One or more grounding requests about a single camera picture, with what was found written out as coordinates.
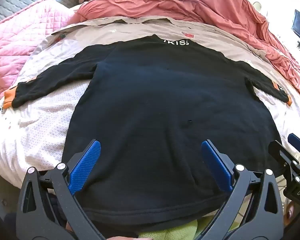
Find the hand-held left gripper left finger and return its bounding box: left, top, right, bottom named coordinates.
left=16, top=139, right=108, bottom=240

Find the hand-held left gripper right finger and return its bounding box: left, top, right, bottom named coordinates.
left=195, top=139, right=284, bottom=240

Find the green garment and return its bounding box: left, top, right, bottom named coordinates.
left=139, top=217, right=200, bottom=240

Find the coral duvet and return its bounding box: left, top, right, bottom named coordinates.
left=74, top=0, right=300, bottom=103

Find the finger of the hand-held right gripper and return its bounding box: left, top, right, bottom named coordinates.
left=269, top=140, right=300, bottom=178
left=288, top=133, right=300, bottom=160

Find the beige strawberry print blanket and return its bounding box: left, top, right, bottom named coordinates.
left=0, top=16, right=300, bottom=180

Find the pink quilted blanket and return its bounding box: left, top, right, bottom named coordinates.
left=0, top=1, right=83, bottom=98

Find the person's left hand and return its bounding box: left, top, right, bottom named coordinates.
left=65, top=220, right=78, bottom=232

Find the person's right hand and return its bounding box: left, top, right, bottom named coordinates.
left=281, top=200, right=300, bottom=228

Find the black sweater with orange cuffs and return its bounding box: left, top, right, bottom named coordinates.
left=4, top=34, right=293, bottom=232

